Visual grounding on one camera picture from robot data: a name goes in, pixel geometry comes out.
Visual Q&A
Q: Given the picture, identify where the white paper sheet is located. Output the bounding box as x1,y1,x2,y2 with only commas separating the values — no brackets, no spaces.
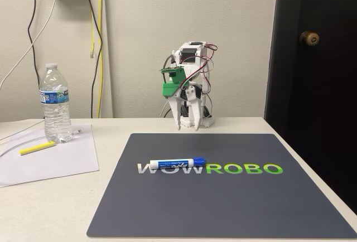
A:
0,123,100,188

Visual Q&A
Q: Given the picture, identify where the camera board on green mount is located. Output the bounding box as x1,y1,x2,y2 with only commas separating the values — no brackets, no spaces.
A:
159,67,186,99

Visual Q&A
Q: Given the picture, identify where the dark door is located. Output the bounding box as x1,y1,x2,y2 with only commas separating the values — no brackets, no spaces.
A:
264,0,357,215

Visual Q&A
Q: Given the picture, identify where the blue dry erase marker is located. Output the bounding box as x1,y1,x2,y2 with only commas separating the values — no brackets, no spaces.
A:
149,157,208,170

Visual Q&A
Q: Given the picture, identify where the clear plastic water bottle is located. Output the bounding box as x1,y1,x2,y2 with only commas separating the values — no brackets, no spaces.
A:
38,62,74,144

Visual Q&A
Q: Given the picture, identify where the brass door knob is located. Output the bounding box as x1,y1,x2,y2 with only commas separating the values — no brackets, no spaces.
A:
298,31,321,46

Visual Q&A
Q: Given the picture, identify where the gray camera cable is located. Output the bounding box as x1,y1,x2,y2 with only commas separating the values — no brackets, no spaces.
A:
163,54,176,71

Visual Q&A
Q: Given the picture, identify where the black power cable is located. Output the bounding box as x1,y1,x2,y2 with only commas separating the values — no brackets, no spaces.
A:
27,0,47,81
86,0,104,119

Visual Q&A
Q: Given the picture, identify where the gray WOWROBO mat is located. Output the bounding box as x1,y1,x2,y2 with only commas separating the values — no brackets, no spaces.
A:
86,133,357,239

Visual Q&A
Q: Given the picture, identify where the yellow stick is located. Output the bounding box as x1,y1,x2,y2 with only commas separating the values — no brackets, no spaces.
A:
18,141,56,156

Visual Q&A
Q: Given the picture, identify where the white USB cable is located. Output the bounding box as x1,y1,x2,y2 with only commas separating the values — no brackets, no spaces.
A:
0,119,84,159

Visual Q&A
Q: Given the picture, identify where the yellow cable with connector end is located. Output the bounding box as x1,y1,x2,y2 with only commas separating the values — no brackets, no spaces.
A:
88,0,96,59

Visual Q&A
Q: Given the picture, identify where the white charger cable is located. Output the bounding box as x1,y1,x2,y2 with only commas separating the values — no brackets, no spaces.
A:
0,0,61,92

